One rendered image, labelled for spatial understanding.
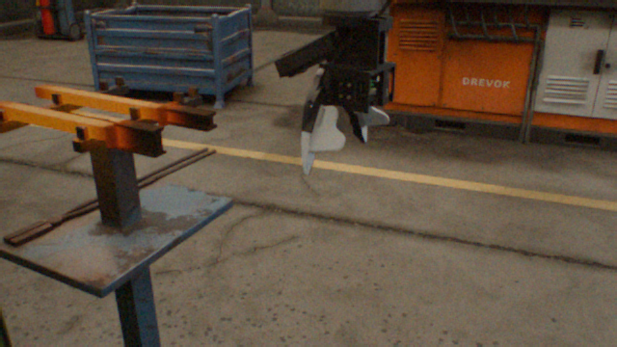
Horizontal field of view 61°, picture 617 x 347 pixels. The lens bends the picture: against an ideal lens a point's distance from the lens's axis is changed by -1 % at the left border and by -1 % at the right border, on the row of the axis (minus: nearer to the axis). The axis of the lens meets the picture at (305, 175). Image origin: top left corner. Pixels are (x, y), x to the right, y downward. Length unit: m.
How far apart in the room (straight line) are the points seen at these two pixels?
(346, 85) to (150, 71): 3.90
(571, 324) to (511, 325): 0.21
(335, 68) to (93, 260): 0.62
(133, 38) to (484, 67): 2.68
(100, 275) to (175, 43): 3.47
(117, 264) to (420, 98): 3.05
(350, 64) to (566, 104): 3.18
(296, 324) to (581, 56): 2.57
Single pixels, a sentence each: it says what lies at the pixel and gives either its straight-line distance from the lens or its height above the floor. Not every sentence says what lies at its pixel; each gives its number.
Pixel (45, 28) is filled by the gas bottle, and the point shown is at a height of 0.15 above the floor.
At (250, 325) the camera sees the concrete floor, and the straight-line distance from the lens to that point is 1.91.
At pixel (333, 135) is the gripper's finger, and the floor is 0.99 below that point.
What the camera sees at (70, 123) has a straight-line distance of 0.97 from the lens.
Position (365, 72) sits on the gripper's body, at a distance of 0.65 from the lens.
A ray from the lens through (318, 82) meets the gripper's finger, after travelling 0.68.
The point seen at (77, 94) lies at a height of 0.94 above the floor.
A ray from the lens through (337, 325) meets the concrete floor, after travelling 1.90.
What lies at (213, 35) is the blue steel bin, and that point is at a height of 0.57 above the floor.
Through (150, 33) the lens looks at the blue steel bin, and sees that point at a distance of 4.45.
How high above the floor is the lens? 1.22
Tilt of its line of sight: 24 degrees down
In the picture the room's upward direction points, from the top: straight up
